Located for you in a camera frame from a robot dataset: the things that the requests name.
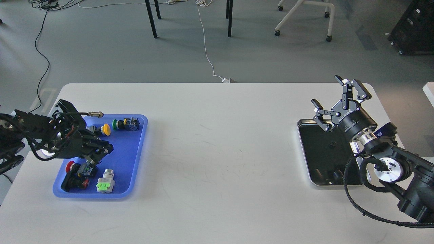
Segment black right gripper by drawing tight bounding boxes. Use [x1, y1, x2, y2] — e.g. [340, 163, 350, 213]
[311, 75, 378, 142]

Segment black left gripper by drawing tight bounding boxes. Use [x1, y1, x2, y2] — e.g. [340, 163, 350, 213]
[51, 130, 114, 177]

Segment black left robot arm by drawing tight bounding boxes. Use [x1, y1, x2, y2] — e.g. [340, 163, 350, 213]
[1, 99, 114, 174]

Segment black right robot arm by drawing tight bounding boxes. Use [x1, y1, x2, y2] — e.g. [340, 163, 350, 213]
[311, 75, 434, 228]

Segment blue plastic tray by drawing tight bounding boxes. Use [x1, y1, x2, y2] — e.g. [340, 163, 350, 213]
[53, 114, 148, 199]

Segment green and grey push button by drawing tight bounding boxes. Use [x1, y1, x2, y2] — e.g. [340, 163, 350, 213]
[96, 169, 115, 194]

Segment shiny metal tray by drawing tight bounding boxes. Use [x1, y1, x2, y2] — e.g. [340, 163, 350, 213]
[297, 119, 361, 187]

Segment white rolling chair base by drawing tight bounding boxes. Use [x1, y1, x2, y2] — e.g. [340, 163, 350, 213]
[274, 0, 335, 42]

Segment white object at edge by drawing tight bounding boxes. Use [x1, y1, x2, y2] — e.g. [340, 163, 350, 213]
[422, 82, 434, 107]

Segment black equipment case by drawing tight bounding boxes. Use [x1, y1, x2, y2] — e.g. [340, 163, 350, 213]
[388, 0, 434, 55]

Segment black table legs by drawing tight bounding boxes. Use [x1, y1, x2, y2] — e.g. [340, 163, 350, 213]
[145, 0, 234, 39]

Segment red push button switch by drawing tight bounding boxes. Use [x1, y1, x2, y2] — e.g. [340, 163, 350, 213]
[65, 161, 86, 174]

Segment yellow push button switch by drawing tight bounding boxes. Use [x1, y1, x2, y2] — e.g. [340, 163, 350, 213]
[86, 124, 111, 137]

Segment black and red switch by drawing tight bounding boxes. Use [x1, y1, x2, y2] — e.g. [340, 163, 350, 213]
[60, 172, 90, 192]

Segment green knob black switch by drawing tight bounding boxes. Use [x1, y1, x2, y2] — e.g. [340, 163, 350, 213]
[112, 117, 140, 131]

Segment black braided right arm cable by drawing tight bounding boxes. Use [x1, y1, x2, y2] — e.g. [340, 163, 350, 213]
[343, 152, 434, 229]

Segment black cable on floor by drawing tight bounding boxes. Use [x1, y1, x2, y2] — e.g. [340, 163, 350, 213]
[0, 0, 78, 116]

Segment white cable on floor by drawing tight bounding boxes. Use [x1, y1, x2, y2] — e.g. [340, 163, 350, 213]
[79, 0, 231, 84]

